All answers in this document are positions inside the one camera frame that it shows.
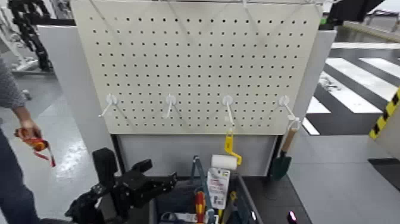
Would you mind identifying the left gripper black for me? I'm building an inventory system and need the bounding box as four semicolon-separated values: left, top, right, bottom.
115;170;178;210

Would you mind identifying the red yellow screwdriver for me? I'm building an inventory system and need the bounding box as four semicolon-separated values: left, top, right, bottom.
195;191;206;224

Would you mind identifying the orange red hand tool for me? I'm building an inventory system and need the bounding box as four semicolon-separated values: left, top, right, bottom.
14;127;58;168

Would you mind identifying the gray sleeved person forearm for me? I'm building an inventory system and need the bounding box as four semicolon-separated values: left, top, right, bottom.
0;57;35;125

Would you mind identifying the gray plastic crate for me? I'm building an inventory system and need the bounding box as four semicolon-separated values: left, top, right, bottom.
149;175;263;224

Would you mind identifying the yellow tool in crate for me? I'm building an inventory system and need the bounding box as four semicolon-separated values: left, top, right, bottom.
218;191;238;224

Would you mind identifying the person's bare hand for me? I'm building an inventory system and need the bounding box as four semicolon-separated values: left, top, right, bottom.
19;118;43;140

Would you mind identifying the blue bar clamp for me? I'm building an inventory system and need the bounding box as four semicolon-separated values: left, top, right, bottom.
190;155;216;224

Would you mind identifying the white printed product tag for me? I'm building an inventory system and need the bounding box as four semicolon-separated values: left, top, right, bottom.
207;167;231;210

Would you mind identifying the white pegboard hook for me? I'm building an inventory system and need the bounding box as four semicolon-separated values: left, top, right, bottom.
162;94;177;120
98;94;119;118
222;95;236;132
279;95;301;123

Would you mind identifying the black floor mat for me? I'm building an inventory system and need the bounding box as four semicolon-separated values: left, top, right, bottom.
368;157;400;191

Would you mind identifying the white partition panel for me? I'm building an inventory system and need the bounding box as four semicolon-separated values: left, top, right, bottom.
37;24;337;178

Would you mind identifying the cream perforated pegboard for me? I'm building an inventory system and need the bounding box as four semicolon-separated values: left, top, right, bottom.
71;0;323;136

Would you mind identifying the yellow black tool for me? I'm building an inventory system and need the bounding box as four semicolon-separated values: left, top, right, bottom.
368;87;400;160

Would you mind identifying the black monitor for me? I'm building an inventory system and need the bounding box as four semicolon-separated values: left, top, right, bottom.
326;0;387;26

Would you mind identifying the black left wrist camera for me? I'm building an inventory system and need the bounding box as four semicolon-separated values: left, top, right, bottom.
131;158;153;173

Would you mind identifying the wooden handled green garden trowel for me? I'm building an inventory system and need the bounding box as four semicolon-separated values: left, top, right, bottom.
270;126;298;182

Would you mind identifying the black table frame post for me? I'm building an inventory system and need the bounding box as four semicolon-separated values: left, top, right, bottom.
266;135;283;179
111;134;128;176

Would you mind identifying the yellow handled white paint roller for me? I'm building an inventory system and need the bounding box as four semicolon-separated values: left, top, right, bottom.
211;131;243;171

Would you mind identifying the white trowel hanging cord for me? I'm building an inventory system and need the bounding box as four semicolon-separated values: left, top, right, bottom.
277;118;301;157

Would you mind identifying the white machine frame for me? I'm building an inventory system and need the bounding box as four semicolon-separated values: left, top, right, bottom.
0;6;40;79

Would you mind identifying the black cable drag chain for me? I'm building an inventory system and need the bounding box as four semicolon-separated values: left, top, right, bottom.
7;0;54;73

